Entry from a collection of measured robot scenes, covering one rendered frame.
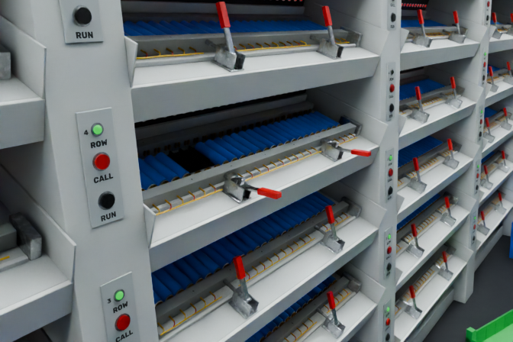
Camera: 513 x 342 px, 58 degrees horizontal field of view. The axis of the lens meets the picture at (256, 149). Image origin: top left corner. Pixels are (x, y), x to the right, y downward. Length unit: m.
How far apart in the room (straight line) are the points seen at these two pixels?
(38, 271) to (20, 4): 0.26
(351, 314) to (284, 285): 0.31
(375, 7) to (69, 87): 0.68
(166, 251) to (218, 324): 0.19
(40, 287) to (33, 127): 0.16
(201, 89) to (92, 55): 0.16
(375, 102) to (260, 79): 0.39
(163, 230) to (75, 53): 0.24
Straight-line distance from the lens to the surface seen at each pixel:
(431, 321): 1.73
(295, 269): 0.87
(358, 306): 1.14
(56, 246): 0.53
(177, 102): 0.58
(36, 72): 0.48
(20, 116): 0.48
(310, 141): 0.87
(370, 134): 1.03
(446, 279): 1.69
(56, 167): 0.49
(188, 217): 0.63
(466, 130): 1.70
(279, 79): 0.72
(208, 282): 0.77
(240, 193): 0.67
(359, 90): 1.03
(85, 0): 0.50
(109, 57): 0.51
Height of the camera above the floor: 0.96
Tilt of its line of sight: 13 degrees down
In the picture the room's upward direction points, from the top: 3 degrees counter-clockwise
